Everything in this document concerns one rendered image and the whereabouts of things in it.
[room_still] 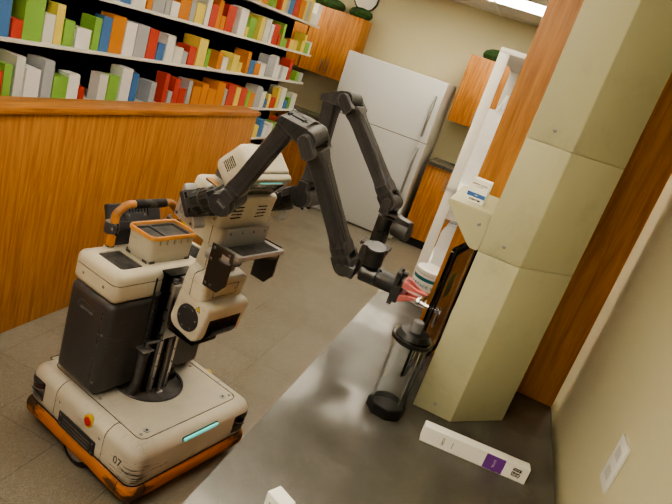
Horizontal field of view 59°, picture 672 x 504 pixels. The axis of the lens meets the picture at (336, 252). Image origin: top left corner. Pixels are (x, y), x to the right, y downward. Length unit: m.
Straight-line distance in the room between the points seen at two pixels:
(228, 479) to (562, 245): 0.97
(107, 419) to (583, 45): 1.95
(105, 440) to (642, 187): 1.96
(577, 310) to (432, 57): 5.51
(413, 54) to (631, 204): 5.54
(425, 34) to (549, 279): 5.79
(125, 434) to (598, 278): 1.69
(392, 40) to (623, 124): 5.85
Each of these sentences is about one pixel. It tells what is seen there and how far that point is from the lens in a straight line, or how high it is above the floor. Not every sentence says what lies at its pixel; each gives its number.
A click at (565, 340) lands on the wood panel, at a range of 1.98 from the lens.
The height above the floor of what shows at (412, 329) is 1.19.
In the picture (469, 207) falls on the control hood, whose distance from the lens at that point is 1.51.
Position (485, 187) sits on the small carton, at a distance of 1.57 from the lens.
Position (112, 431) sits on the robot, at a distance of 2.37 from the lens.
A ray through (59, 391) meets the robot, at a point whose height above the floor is 0.25.
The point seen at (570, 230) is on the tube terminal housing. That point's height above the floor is 1.53.
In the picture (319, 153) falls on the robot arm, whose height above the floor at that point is 1.49.
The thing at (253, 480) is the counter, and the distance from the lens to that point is 1.26.
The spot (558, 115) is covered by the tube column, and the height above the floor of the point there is 1.78.
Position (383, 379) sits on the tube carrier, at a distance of 1.54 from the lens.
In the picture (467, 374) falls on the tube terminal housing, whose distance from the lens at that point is 1.63.
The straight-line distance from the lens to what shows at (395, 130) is 6.53.
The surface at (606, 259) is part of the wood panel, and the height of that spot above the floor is 1.45.
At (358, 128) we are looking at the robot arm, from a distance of 2.05.
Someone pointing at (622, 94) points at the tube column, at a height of 1.87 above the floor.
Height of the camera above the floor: 1.76
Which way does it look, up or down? 18 degrees down
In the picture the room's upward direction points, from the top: 19 degrees clockwise
